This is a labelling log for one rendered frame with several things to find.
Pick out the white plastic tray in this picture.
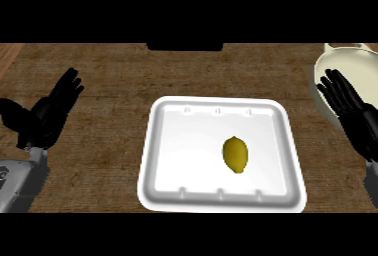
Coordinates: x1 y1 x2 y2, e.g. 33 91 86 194
135 95 308 214

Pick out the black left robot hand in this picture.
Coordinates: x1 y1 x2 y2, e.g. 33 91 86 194
0 67 85 151

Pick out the yellow lemon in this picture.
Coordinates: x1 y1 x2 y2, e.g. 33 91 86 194
221 135 249 175

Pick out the cream pot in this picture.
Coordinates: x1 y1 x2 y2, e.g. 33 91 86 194
308 43 378 125

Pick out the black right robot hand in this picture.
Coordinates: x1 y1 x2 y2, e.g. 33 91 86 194
315 68 378 163

